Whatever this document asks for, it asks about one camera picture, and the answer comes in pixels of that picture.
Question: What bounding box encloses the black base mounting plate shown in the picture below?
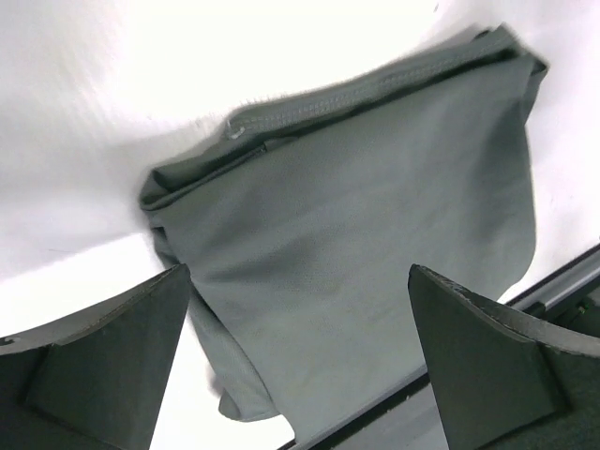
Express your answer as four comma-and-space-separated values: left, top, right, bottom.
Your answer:
277, 248, 599, 449

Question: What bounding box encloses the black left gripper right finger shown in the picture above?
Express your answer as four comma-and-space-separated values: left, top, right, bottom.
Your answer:
408, 265, 599, 449

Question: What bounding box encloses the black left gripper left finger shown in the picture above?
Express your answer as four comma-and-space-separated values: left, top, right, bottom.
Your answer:
1, 264, 190, 450

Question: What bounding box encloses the dark grey t-shirt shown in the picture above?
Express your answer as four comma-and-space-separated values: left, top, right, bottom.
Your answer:
139, 27, 548, 428

